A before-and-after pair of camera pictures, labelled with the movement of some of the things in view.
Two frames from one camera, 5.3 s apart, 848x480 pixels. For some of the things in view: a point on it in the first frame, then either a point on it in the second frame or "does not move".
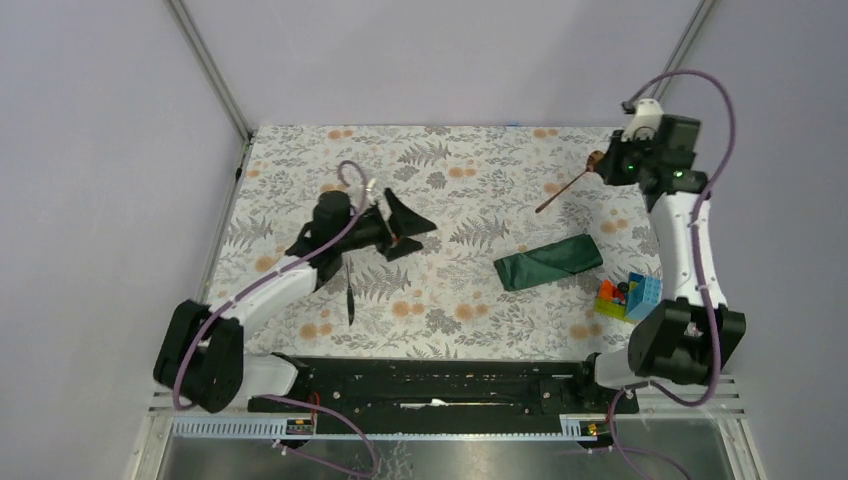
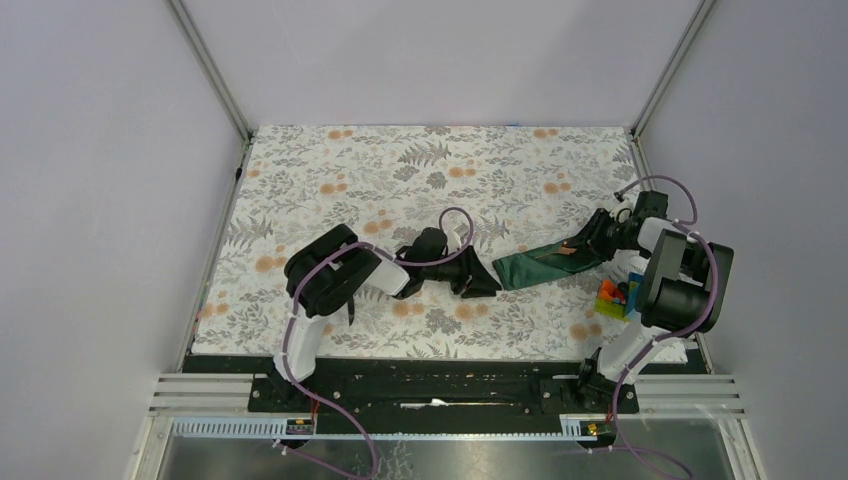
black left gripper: [403, 222] to [470, 267]
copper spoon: [593, 160] to [561, 250]
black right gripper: [608, 169] to [590, 241]
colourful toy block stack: [630, 301] does not move
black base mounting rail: [350, 387] does not move
